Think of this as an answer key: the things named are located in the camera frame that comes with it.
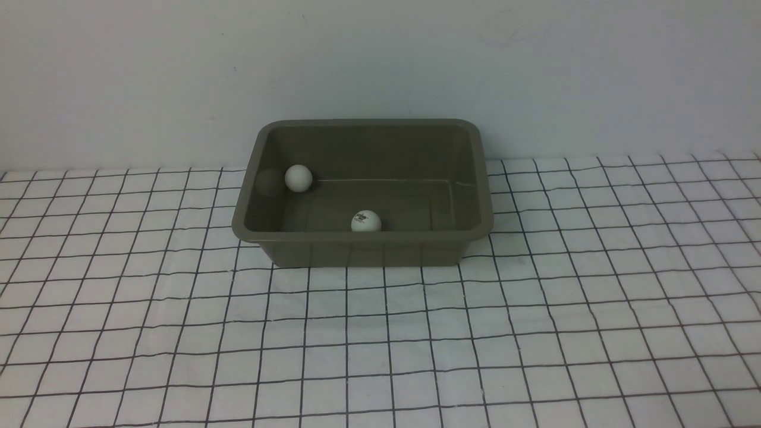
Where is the white black-grid tablecloth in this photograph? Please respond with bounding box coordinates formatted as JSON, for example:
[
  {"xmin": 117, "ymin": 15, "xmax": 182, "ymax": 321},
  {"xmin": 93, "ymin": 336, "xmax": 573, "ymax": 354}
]
[{"xmin": 1, "ymin": 153, "xmax": 760, "ymax": 427}]

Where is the olive green plastic bin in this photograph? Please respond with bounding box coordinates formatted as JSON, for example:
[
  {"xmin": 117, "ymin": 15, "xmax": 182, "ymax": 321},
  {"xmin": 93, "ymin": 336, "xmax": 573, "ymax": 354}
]
[{"xmin": 231, "ymin": 118, "xmax": 493, "ymax": 268}]

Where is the white printed ping-pong ball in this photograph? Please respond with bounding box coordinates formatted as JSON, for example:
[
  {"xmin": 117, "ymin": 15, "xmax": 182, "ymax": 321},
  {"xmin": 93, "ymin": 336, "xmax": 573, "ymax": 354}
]
[{"xmin": 350, "ymin": 210, "xmax": 382, "ymax": 232}]

